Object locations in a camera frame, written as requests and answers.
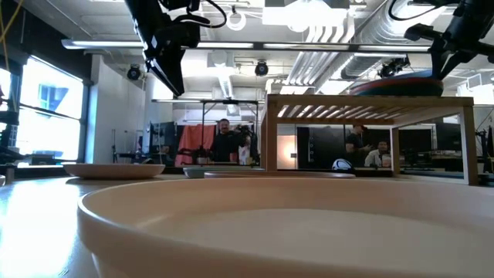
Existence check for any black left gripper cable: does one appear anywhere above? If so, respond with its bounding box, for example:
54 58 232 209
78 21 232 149
169 0 228 29

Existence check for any orange-red plate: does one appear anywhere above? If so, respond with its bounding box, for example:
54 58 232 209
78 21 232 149
349 76 444 93

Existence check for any large bright window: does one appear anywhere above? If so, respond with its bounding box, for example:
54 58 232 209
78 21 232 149
0 53 92 165

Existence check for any white hanging ring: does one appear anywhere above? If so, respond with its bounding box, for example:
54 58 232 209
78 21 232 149
225 8 248 32

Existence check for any sage green plate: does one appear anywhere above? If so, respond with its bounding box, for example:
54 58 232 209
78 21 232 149
182 165 266 179

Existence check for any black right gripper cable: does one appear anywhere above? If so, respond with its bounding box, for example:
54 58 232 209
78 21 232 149
387 0 462 22

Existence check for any dark green plate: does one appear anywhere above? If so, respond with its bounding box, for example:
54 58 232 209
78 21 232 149
353 83 445 97

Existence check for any white blue ball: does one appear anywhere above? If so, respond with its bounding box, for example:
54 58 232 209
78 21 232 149
331 158 354 172

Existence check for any black ceiling fixture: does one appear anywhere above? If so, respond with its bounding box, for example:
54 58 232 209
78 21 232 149
377 56 411 80

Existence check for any dark equipment silhouette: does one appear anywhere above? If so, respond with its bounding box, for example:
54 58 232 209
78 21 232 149
0 86 24 171

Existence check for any yellow cable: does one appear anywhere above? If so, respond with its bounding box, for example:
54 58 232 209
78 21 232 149
0 0 25 73

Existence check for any peach plate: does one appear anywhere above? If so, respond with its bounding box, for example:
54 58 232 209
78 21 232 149
76 176 494 278

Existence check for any ceiling light strip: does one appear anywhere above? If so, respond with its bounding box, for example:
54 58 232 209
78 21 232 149
357 44 431 53
263 42 350 50
196 41 255 49
61 38 144 50

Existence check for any orange cloth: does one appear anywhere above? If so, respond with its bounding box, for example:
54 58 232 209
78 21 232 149
174 124 217 168

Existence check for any person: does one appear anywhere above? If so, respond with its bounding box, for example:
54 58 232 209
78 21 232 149
364 140 391 169
238 124 261 165
209 118 248 164
344 124 372 169

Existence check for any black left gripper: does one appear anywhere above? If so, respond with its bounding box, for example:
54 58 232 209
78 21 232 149
125 0 201 97

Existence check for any black aluminium frame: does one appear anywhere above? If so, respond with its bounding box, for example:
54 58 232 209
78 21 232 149
0 164 263 178

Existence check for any black overhead stand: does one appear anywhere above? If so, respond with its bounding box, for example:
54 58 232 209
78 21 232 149
152 98 260 168

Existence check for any black cabinet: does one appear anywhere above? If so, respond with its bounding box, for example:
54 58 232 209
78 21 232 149
296 126 348 170

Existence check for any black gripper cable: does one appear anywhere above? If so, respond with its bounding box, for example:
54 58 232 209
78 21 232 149
169 0 228 29
387 0 462 22

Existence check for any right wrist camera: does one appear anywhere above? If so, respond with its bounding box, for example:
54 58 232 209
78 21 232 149
404 22 431 42

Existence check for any wooden slatted shelf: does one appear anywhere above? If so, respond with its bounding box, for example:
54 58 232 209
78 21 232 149
260 93 480 187

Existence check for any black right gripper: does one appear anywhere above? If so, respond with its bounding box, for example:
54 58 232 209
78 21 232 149
428 0 494 80

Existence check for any silver ventilation duct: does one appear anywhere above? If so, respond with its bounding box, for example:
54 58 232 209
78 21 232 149
339 7 437 80

